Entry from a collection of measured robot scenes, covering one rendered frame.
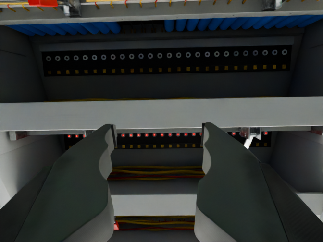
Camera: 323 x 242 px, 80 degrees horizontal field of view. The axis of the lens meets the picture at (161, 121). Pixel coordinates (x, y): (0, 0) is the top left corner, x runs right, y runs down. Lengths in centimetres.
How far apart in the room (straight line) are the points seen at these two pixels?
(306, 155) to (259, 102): 23
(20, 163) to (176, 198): 33
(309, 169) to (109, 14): 48
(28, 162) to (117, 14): 36
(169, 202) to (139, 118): 19
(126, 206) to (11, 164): 24
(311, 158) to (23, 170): 61
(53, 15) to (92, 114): 15
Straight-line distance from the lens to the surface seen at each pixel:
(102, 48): 46
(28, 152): 52
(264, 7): 33
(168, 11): 32
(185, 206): 42
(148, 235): 67
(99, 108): 32
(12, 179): 50
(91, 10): 34
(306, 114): 37
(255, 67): 48
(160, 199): 41
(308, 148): 52
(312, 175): 52
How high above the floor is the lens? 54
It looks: 25 degrees up
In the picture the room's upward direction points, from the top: 178 degrees clockwise
